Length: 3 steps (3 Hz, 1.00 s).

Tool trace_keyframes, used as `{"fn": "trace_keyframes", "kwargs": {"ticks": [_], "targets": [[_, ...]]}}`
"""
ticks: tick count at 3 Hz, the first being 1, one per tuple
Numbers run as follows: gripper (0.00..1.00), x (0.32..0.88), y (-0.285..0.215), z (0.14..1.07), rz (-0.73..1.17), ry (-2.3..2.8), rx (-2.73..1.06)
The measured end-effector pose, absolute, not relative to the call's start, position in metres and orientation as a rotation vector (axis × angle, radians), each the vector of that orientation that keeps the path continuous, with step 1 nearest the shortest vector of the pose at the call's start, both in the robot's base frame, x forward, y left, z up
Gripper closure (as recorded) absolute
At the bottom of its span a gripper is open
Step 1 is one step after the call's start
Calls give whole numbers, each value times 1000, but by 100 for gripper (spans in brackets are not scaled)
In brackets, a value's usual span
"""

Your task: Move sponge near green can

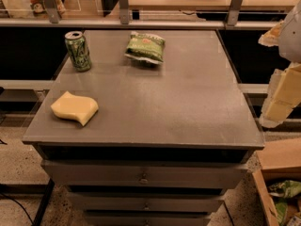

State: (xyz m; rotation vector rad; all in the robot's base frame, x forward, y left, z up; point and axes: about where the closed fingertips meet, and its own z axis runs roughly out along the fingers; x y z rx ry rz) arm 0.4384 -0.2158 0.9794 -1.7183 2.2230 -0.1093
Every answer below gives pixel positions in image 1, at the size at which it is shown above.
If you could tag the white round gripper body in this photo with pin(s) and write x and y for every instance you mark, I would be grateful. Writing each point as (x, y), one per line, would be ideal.
(292, 37)

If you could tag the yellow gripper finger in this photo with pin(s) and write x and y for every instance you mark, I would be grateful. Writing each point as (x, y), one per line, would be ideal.
(270, 38)
(283, 96)

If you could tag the yellow wavy sponge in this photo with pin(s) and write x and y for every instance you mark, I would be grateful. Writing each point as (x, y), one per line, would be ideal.
(75, 108)

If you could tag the green soda can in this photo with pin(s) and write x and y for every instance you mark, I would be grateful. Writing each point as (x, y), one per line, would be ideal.
(77, 48)

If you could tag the brown cardboard box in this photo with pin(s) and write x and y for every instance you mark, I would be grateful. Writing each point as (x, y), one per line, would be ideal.
(279, 160)

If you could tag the green snack bag in box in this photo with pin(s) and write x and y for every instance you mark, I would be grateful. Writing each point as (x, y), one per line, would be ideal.
(286, 189)

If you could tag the grey drawer cabinet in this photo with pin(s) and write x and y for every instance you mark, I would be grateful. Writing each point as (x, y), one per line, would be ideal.
(165, 144)

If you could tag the green chip bag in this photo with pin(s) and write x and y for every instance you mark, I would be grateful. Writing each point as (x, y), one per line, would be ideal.
(146, 47)

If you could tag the white bag with red print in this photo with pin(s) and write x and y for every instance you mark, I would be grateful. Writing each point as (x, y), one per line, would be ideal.
(22, 9)

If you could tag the grey metal shelf rail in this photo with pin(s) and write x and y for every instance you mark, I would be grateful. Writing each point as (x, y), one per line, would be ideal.
(157, 14)

